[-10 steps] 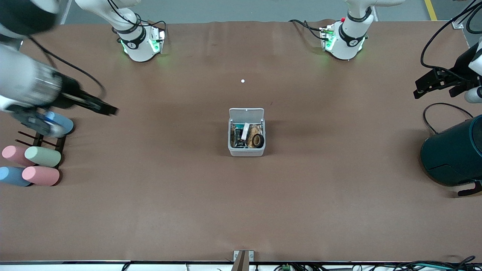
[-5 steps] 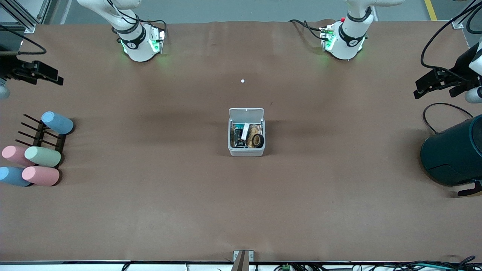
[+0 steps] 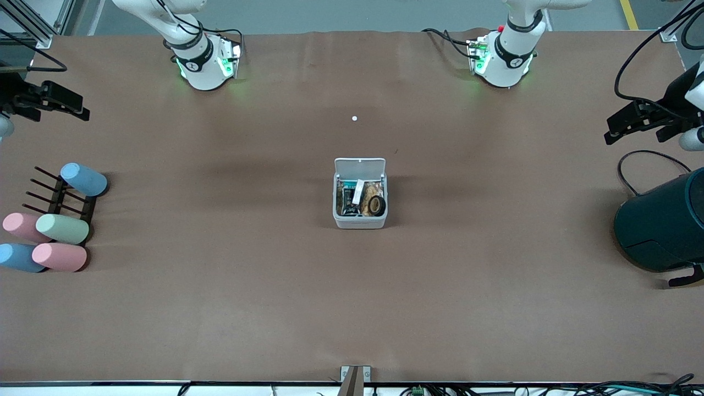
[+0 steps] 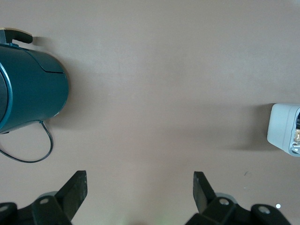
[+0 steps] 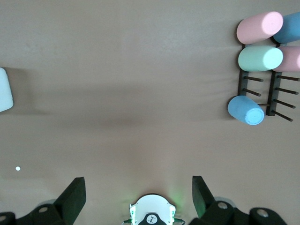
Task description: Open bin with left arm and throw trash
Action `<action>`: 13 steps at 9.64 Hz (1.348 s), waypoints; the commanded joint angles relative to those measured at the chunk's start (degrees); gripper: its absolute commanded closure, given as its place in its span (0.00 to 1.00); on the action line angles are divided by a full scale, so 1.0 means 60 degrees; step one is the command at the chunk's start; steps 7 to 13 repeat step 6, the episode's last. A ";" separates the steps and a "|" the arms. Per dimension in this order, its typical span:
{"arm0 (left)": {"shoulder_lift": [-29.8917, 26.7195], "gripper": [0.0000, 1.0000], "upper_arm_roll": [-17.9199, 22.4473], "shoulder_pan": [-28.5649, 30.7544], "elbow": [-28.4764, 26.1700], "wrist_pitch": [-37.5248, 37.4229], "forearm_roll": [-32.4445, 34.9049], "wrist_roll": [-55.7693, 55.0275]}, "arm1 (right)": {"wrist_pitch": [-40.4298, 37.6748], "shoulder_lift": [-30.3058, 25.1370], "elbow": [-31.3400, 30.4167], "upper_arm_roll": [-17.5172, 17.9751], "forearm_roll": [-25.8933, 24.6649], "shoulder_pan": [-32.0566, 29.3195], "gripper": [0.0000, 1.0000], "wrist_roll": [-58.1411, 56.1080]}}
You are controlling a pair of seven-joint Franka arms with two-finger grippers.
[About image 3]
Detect pink cup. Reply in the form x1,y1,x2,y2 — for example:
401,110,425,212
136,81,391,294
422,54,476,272
32,243,87,273
2,212,53,244

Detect black looped cable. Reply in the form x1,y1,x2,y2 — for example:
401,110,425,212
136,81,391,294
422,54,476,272
617,150,692,196

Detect dark teal round container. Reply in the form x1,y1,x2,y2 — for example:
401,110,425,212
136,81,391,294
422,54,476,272
614,168,704,273

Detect brown snack wrapper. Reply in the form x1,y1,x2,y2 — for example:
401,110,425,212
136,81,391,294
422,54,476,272
363,182,385,216

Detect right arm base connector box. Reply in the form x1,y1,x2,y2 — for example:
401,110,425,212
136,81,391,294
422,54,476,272
217,36,244,79

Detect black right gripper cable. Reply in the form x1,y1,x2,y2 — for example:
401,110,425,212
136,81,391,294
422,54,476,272
0,29,68,74

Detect black curved handle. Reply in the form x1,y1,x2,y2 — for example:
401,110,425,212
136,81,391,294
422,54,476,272
668,264,704,288

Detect blue cup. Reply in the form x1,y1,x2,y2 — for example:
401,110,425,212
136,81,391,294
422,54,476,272
60,162,109,197
0,243,47,273

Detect green cup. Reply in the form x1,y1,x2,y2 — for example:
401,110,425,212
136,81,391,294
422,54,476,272
36,213,90,245

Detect black left base cable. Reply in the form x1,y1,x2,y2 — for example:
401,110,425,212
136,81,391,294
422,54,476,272
422,27,475,59

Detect aluminium frame profile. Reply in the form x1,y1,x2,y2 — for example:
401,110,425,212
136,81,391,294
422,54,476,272
657,0,704,43
0,0,75,49

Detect metal edge bracket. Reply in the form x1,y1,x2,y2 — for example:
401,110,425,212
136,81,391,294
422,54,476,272
338,366,371,396

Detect white square trash bin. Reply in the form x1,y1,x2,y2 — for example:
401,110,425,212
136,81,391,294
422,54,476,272
333,157,388,230

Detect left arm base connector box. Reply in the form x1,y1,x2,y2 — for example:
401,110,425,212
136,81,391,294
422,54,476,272
466,36,491,76

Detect black cup rack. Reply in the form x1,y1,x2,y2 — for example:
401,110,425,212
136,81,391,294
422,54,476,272
22,166,98,243

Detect black snack wrapper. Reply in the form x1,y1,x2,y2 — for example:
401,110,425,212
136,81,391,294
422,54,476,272
340,187,364,217

